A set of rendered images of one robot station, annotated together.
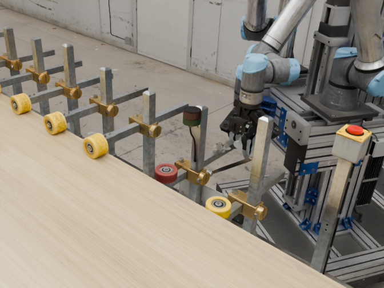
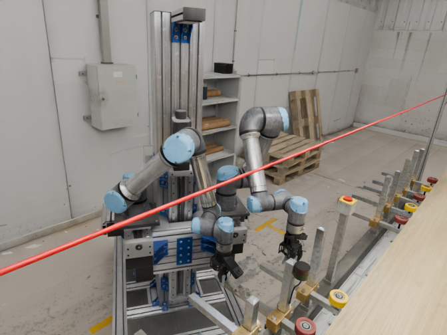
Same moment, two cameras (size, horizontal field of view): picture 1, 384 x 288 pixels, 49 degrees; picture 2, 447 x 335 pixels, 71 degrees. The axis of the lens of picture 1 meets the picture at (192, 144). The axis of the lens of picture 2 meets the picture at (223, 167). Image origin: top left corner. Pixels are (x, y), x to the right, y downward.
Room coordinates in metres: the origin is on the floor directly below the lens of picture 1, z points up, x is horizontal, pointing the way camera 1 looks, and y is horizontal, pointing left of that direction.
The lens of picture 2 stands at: (1.56, 1.02, 1.91)
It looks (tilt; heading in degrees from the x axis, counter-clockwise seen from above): 22 degrees down; 272
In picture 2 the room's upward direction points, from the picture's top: 4 degrees clockwise
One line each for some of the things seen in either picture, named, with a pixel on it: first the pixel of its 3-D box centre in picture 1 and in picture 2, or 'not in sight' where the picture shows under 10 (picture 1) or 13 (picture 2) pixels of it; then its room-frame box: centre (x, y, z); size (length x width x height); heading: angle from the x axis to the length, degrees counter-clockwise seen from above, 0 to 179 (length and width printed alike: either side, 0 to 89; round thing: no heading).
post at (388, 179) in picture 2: not in sight; (380, 207); (0.53, -1.00, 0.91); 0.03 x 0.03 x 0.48; 51
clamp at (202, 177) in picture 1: (191, 172); (280, 316); (1.32, 0.00, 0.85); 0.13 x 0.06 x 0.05; 51
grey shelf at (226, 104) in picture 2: not in sight; (202, 135); (2.02, -2.90, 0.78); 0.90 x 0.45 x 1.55; 51
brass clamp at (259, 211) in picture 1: (247, 205); (307, 290); (1.17, -0.20, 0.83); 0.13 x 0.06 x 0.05; 51
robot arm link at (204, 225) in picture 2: not in sight; (205, 224); (1.68, -0.23, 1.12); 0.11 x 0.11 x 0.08; 80
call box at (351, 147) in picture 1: (351, 144); (346, 206); (0.99, -0.42, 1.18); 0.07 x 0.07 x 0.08; 51
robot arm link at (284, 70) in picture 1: (278, 68); (282, 201); (1.34, -0.27, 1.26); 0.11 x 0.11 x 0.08; 24
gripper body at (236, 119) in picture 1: (246, 117); (291, 242); (1.29, -0.18, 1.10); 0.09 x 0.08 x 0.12; 51
